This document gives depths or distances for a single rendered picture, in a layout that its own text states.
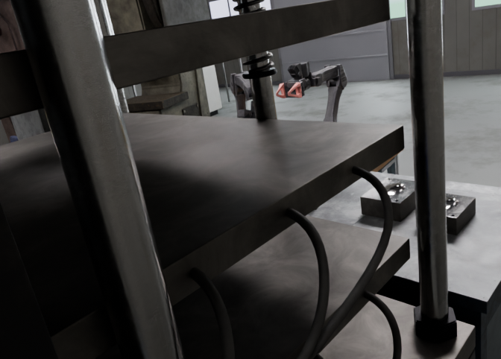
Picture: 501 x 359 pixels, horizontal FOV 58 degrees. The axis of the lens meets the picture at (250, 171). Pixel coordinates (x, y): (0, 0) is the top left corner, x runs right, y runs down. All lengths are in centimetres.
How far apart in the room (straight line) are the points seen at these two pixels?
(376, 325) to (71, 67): 98
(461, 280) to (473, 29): 746
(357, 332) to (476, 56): 772
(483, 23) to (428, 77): 768
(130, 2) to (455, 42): 566
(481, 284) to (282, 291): 61
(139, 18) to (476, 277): 423
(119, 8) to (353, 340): 443
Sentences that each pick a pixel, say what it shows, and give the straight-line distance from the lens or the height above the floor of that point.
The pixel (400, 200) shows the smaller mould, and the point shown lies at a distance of 162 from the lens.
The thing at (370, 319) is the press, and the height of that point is 79.
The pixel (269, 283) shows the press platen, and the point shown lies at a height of 104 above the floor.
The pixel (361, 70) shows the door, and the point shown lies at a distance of 929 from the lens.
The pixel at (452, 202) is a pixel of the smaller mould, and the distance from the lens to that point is 165.
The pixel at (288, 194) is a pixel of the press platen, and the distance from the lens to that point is 65.
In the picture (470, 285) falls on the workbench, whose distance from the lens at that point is 132.
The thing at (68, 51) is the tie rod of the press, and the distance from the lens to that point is 38.
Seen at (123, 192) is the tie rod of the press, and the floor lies 141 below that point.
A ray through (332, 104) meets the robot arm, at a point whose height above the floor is 105.
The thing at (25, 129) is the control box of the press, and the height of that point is 127.
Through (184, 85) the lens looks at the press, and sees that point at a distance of 539.
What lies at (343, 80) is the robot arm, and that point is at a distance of 241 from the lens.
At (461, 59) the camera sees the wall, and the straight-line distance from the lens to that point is 872.
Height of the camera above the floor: 154
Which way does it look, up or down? 19 degrees down
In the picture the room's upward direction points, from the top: 10 degrees counter-clockwise
